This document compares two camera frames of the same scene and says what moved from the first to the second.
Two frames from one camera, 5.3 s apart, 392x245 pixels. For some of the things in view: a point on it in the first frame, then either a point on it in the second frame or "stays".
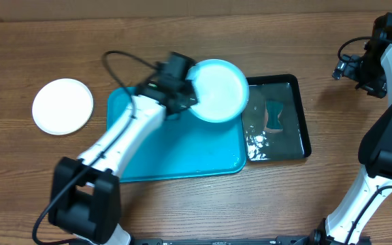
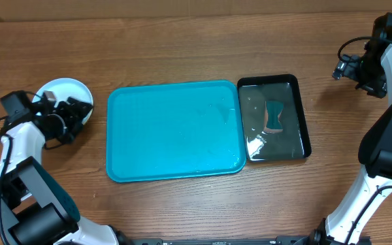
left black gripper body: [192, 98] → [66, 120]
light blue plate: [222, 90] → [66, 88]
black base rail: [304, 240] stays
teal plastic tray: [186, 145] stays
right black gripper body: [344, 68] stays
